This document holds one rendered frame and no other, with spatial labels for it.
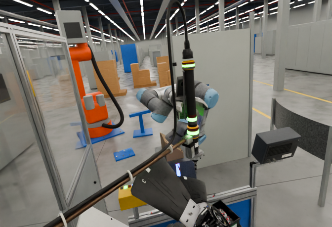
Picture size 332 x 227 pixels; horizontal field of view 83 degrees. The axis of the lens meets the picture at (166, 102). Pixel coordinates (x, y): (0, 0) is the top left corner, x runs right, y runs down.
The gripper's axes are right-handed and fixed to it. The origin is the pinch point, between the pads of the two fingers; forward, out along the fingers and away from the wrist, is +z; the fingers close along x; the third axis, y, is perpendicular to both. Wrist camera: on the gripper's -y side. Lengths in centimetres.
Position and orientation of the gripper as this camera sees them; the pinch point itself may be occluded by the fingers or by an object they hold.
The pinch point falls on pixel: (193, 107)
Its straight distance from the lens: 65.9
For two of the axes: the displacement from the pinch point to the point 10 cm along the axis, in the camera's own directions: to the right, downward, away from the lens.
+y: 1.0, 9.5, 2.8
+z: 2.1, 2.5, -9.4
